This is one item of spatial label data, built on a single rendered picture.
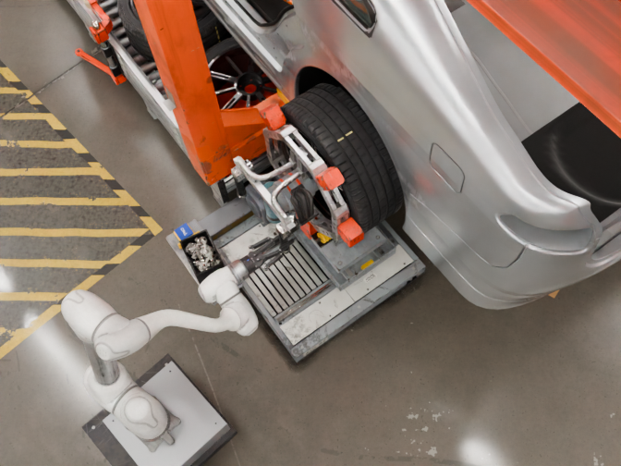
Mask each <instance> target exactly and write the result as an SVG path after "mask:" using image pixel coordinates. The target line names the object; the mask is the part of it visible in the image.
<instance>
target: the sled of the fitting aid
mask: <svg viewBox="0 0 621 466"><path fill-rule="evenodd" d="M376 227H377V228H378V230H379V231H380V232H381V233H382V234H383V235H384V237H385V238H386V240H385V243H384V244H382V245H381V246H379V247H378V248H377V249H375V250H374V251H372V252H370V253H369V254H367V255H366V256H364V257H363V258H362V259H360V260H359V261H357V262H356V263H354V264H352V265H351V266H350V267H349V268H348V269H346V270H345V271H343V272H342V273H340V274H338V273H337V272H336V270H335V269H334V268H333V266H332V265H331V264H330V263H329V262H328V260H327V259H326V258H325V257H324V255H323V254H322V253H321V252H320V250H319V249H318V248H317V247H316V245H315V244H314V243H313V242H312V240H311V239H309V238H308V237H307V236H306V235H305V234H304V232H303V231H302V230H301V229H298V230H297V231H295V232H294V235H295V236H296V237H297V238H298V240H299V241H300V242H301V243H302V245H303V246H304V247H305V248H306V250H307V251H308V252H309V253H310V255H311V256H312V257H313V259H314V260H315V261H316V262H317V264H318V265H319V266H320V267H321V268H322V270H323V271H324V272H325V273H326V274H327V275H328V276H329V278H330V279H331V280H332V281H333V283H334V284H335V285H336V287H337V288H338V289H339V290H340V291H342V290H343V289H344V288H346V287H348V286H349V285H351V284H352V283H354V282H355V281H356V280H358V279H359V278H361V277H362V276H364V275H366V274H367V273H368V272H370V271H371V270H372V269H373V268H375V267H376V266H378V265H379V264H381V263H382V262H384V261H385V260H387V259H388V258H389V257H391V256H392V255H394V254H395V253H396V246H395V245H394V243H393V242H392V241H391V240H390V239H389V238H388V237H387V236H386V235H385V234H384V233H383V232H382V230H381V229H380V228H379V227H378V226H376Z"/></svg>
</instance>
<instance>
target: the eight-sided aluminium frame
mask: <svg viewBox="0 0 621 466"><path fill-rule="evenodd" d="M262 134H263V135H264V140H265V145H266V151H267V156H268V159H269V161H270V163H271V164H272V166H273V168H274V169H277V168H278V167H280V166H279V164H277V163H279V162H280V163H281V164H282V166H283V165H284V164H286V163H287V161H286V159H285V157H284V154H283V151H282V144H281V141H283V142H284V143H285V144H286V145H287V146H288V147H289V148H290V150H291V151H292V152H293V153H294V154H295V155H296V157H297V158H298V159H299V160H300V161H301V162H302V164H303V165H304V166H306V168H307V169H308V170H309V172H310V174H311V175H312V177H313V179H314V180H315V182H316V184H317V186H318V188H319V190H320V192H321V194H322V196H323V197H324V199H325V201H326V203H327V205H328V207H329V209H330V212H331V215H332V221H331V220H329V219H327V218H326V217H325V216H323V214H322V213H321V212H320V211H319V209H318V208H317V207H316V206H315V205H313V209H314V208H315V209H316V210H317V211H318V212H319V215H318V216H317V217H318V219H316V220H315V218H313V219H311V221H310V223H311V224H312V225H313V227H314V228H315V229H316V230H317V231H318V232H319V233H322V234H324V235H325V236H327V237H329V238H332V239H334V240H337V241H339V240H340V239H342V238H341V237H340V236H339V235H338V233H337V226H338V225H340V224H341V223H343V222H344V221H346V220H347V219H348V213H349V210H348V208H347V204H346V203H345V201H344V200H343V198H342V196H341V194H340V192H339V190H338V188H337V187H336V188H335V189H333V190H331V192H332V193H333V195H334V197H335V200H336V204H335V203H334V201H333V199H332V197H331V196H330V194H329V192H328V191H323V189H322V187H321V186H320V184H319V182H318V180H317V179H316V176H318V175H319V174H321V173H322V172H323V171H324V170H326V169H327V168H328V167H327V165H326V164H325V162H324V161H323V159H322V158H321V157H320V156H319V155H318V154H317V153H316V152H314V151H313V149H312V148H311V147H310V146H309V145H308V143H307V142H306V141H305V140H304V139H303V138H302V137H301V135H300V134H299V133H298V131H297V130H296V129H295V128H294V127H293V126H291V125H284V126H282V127H281V128H279V129H277V130H275V131H271V130H268V128H265V129H263V133H262ZM294 139H295V140H296V142H297V143H298V144H299V145H300V146H302V147H303V149H304V150H305V151H306V152H307V153H308V154H309V157H310V158H311V159H312V160H313V162H311V161H310V160H309V159H308V158H307V157H306V155H305V154H304V153H303V152H302V151H301V150H300V149H299V147H298V146H297V145H296V144H295V143H294V142H293V141H292V140H294ZM273 140H274V144H273Z"/></svg>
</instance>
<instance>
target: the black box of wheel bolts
mask: <svg viewBox="0 0 621 466"><path fill-rule="evenodd" d="M179 243H180V245H181V247H182V249H183V251H184V253H185V255H186V257H187V259H188V261H189V264H190V266H191V269H192V271H193V273H194V275H195V277H197V279H198V281H199V283H200V284H201V282H202V281H203V280H204V279H205V278H207V277H208V276H209V275H210V274H212V273H213V272H214V271H215V270H217V269H218V268H224V263H223V261H222V259H221V257H220V255H219V253H218V251H217V249H216V248H215V246H214V244H213V240H212V238H211V236H210V234H209V232H208V230H207V229H204V230H203V231H201V232H198V233H196V234H194V235H192V236H190V237H188V238H185V239H182V240H181V241H180V242H179Z"/></svg>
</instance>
